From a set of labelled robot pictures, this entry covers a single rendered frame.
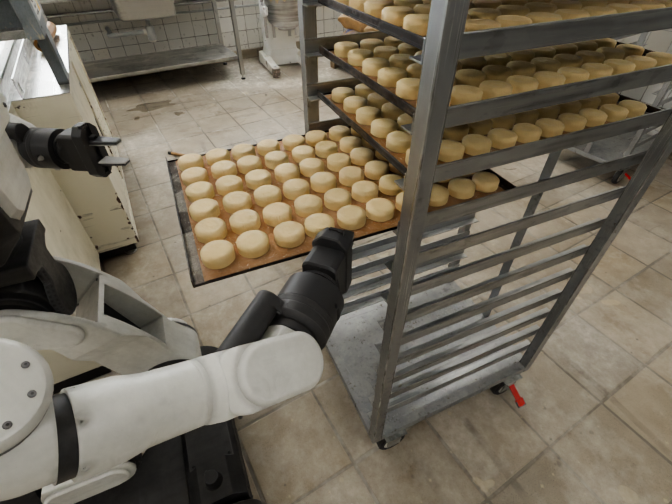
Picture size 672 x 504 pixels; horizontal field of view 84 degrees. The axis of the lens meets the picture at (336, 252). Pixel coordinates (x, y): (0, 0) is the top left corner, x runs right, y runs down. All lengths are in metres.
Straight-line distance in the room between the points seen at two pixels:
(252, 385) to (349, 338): 1.10
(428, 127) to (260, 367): 0.35
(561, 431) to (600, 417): 0.17
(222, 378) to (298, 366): 0.08
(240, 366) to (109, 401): 0.11
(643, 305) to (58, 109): 2.63
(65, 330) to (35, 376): 0.45
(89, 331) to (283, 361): 0.47
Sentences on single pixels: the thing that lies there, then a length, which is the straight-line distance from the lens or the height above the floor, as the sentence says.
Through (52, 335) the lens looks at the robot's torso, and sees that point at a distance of 0.80.
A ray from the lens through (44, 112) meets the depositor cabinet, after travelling 1.89.
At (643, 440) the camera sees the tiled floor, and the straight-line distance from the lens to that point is 1.80.
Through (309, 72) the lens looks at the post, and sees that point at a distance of 0.92.
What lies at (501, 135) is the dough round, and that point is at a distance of 0.75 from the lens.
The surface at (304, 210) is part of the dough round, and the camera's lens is 0.65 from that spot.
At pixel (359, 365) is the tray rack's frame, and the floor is 0.15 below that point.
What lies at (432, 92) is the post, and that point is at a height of 1.19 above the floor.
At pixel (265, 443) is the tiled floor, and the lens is 1.47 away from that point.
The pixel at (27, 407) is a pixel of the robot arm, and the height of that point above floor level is 1.12.
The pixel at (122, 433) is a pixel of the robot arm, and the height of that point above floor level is 1.05.
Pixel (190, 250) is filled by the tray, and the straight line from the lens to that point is 0.64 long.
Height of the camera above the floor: 1.36
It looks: 42 degrees down
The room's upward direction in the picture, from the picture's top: straight up
